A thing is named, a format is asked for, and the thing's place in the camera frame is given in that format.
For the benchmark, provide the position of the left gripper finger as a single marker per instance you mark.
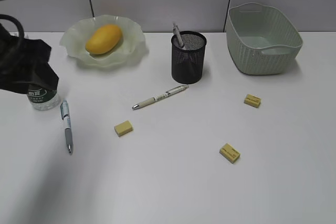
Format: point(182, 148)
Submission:
point(44, 76)

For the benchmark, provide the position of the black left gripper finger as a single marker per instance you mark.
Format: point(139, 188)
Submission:
point(37, 49)

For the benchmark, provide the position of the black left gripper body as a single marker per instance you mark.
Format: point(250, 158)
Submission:
point(16, 60)

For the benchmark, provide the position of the clear water bottle green label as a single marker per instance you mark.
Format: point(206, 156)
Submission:
point(42, 99)

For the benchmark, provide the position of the blue grey pen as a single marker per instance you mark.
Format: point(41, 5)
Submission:
point(65, 115)

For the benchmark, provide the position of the yellow mango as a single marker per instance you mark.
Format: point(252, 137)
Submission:
point(104, 39)

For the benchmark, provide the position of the beige pen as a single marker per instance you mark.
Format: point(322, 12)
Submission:
point(160, 97)

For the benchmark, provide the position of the white grey pen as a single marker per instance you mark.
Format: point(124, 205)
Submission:
point(176, 32)

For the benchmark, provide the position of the translucent green wavy plate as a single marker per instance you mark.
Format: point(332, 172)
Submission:
point(131, 43)

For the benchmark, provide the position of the yellow eraser left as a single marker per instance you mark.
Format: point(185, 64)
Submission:
point(123, 128)

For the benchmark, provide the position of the black mesh pen holder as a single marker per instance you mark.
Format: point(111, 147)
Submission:
point(187, 64)

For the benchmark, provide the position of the yellow eraser right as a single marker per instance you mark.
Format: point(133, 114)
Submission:
point(252, 101)

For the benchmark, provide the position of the pale green plastic basket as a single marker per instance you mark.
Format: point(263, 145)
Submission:
point(261, 40)

